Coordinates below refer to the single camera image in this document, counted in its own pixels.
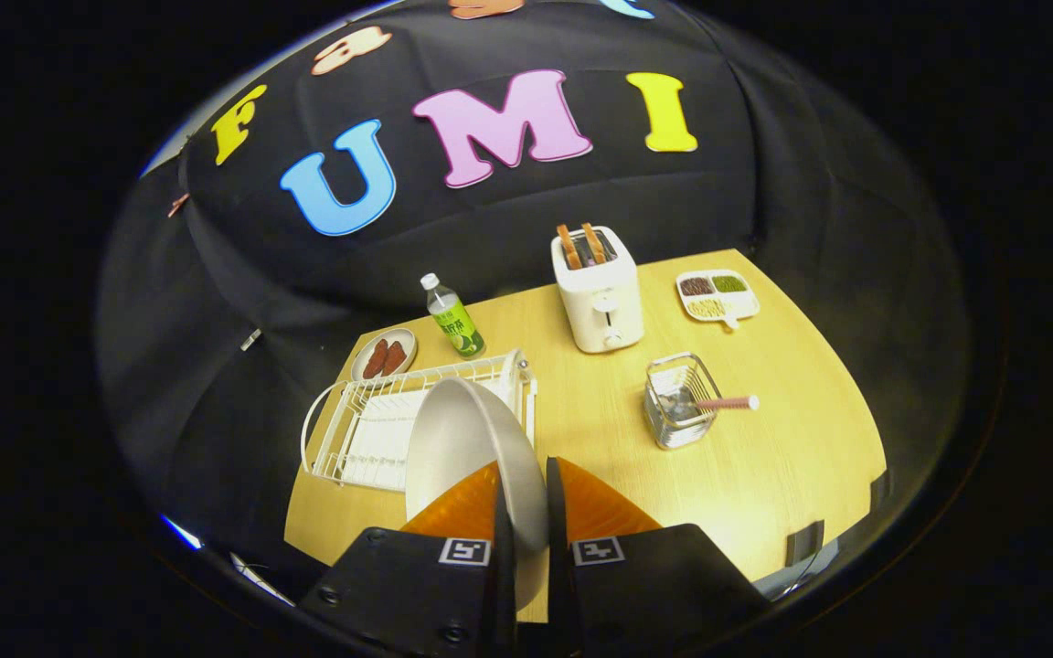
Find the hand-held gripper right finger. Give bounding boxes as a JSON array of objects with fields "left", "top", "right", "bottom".
[{"left": 545, "top": 455, "right": 772, "bottom": 658}]

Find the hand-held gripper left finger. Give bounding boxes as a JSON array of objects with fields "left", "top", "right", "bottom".
[{"left": 298, "top": 460, "right": 518, "bottom": 658}]

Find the clear wire basket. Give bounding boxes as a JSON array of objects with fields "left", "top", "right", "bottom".
[{"left": 643, "top": 353, "right": 723, "bottom": 451}]

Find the white wire dish rack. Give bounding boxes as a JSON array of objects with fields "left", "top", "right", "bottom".
[{"left": 301, "top": 349, "right": 538, "bottom": 494}]

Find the pink handled spoon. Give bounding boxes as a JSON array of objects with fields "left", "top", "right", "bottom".
[{"left": 657, "top": 391, "right": 761, "bottom": 423}]

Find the small oval sausage dish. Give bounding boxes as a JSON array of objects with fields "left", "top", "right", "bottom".
[{"left": 351, "top": 327, "right": 419, "bottom": 383}]

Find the green label drink bottle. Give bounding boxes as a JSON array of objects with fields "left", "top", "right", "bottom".
[{"left": 420, "top": 272, "right": 486, "bottom": 358}]

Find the white toaster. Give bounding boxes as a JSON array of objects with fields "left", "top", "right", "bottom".
[{"left": 551, "top": 224, "right": 645, "bottom": 355}]

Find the white divided tray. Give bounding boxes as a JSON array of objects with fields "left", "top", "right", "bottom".
[{"left": 675, "top": 270, "right": 761, "bottom": 331}]

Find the black backdrop cloth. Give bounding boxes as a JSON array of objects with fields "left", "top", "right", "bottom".
[{"left": 92, "top": 0, "right": 975, "bottom": 586}]

